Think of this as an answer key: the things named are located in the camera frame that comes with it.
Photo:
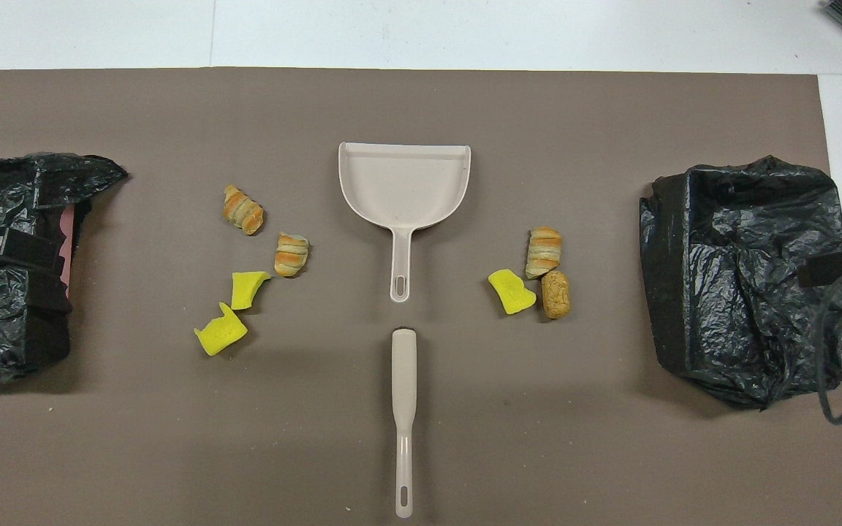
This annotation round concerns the beige plastic dustpan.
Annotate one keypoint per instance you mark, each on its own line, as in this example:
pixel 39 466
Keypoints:
pixel 403 183

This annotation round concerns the beige hand brush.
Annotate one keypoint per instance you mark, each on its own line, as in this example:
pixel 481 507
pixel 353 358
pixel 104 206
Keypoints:
pixel 404 380

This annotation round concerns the striped croissant roll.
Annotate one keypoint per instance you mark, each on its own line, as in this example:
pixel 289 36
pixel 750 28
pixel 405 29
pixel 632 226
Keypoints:
pixel 544 252
pixel 243 210
pixel 291 256

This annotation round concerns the brown bread roll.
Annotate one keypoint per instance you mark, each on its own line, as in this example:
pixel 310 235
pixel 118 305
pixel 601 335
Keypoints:
pixel 555 294

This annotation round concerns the yellow sponge piece green edge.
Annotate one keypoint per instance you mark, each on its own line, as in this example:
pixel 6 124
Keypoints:
pixel 245 288

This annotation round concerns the black bag lined bin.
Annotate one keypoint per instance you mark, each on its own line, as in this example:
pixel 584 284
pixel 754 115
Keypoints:
pixel 757 292

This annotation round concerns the pink bin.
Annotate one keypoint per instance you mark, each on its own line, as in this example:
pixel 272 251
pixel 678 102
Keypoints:
pixel 65 219

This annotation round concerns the brown paper table mat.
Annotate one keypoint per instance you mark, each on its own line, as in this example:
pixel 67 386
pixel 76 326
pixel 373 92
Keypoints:
pixel 421 438

